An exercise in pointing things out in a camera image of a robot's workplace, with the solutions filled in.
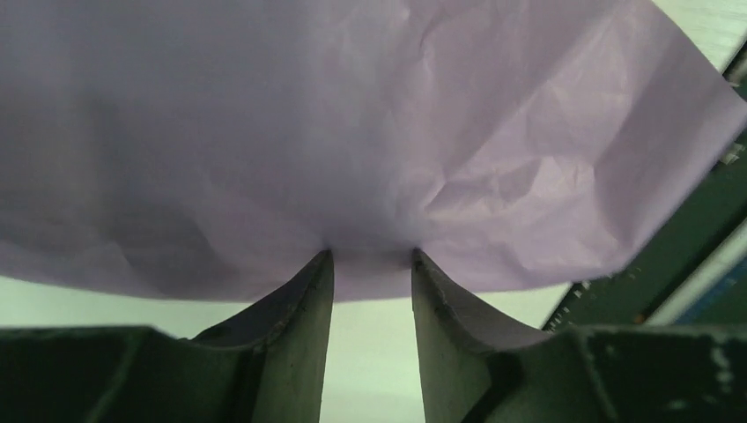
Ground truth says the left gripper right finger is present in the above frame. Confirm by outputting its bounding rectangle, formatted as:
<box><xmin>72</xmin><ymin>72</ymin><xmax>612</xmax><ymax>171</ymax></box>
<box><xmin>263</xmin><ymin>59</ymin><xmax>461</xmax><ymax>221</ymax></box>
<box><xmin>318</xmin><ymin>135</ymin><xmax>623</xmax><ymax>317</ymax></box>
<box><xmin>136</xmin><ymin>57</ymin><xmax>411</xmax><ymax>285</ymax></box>
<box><xmin>411</xmin><ymin>249</ymin><xmax>746</xmax><ymax>422</ymax></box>

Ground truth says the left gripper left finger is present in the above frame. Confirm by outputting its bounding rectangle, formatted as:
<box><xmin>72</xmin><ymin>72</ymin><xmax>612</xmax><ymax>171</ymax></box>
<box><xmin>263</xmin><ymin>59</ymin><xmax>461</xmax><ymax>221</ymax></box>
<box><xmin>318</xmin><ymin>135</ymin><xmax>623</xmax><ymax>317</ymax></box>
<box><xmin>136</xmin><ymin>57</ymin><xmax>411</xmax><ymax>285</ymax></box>
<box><xmin>1</xmin><ymin>251</ymin><xmax>334</xmax><ymax>422</ymax></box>

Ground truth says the pink wrapping paper sheet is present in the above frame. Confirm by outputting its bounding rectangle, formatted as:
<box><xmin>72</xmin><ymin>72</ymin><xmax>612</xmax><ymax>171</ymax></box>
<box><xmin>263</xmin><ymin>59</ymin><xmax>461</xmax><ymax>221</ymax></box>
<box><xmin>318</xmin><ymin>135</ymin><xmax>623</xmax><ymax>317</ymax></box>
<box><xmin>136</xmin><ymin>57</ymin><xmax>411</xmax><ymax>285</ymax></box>
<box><xmin>1</xmin><ymin>1</ymin><xmax>746</xmax><ymax>301</ymax></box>

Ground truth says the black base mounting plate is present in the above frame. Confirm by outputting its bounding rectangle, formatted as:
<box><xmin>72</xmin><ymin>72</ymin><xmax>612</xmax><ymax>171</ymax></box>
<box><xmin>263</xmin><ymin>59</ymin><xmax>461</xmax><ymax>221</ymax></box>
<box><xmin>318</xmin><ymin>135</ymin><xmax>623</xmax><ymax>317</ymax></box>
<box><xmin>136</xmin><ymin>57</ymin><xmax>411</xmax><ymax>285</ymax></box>
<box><xmin>543</xmin><ymin>41</ymin><xmax>747</xmax><ymax>331</ymax></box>

